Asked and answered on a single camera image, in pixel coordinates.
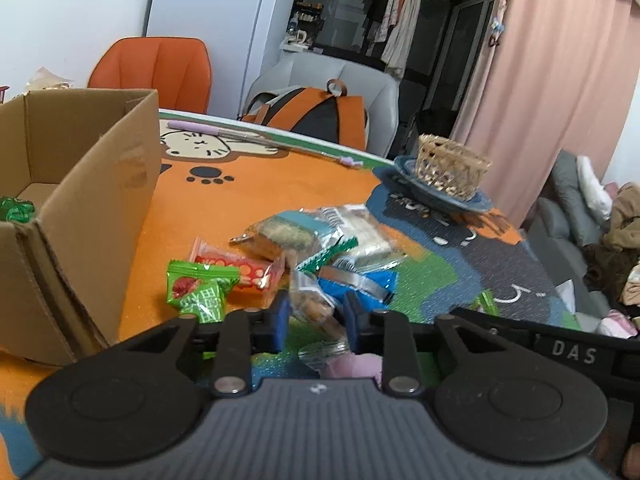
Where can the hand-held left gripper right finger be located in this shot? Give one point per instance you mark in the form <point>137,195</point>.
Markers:
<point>355,325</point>

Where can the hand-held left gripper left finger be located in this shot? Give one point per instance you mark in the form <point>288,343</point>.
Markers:
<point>277,325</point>

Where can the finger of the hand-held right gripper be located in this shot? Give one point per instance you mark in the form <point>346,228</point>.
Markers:
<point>500,325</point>

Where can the clear brown cookie packet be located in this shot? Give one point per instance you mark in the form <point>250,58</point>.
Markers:
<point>312,305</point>

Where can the pink snack packet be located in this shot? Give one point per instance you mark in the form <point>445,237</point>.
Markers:
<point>355,366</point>

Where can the pile of snack packets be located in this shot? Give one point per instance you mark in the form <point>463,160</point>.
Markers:
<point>290,235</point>

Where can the brown cardboard box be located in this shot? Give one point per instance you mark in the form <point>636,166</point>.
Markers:
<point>110,190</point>

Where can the green snack packet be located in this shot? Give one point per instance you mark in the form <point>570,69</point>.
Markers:
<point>15,210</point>

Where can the grey sofa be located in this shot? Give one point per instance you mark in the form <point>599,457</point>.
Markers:
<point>555,240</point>

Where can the pile of clothes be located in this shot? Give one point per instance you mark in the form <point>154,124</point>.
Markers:
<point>620,250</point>

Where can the blue plate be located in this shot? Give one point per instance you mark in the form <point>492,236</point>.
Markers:
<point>440,202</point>

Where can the colourful printed table mat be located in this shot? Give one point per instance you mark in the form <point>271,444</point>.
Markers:
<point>225,195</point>

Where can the small woven basket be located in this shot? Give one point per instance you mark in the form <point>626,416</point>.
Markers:
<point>450,170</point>

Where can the white pillow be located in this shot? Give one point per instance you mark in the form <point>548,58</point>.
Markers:
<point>592,190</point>

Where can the orange and black backpack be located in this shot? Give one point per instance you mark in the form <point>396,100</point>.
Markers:
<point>310,110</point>

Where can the grey chair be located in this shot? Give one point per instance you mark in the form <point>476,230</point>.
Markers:
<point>320,67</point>

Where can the pink curtain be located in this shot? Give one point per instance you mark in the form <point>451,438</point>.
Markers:
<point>560,70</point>

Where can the orange chair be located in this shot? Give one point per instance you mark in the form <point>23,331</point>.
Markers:
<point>155,70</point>

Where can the white hanging garment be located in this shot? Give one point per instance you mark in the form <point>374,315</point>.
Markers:
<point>405,25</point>

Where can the white fridge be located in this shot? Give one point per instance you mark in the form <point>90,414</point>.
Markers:
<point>210,20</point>

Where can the patterned tissue box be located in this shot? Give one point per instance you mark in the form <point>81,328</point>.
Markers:
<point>47,80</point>

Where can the metal frame glass door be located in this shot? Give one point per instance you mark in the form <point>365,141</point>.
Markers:
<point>465,45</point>

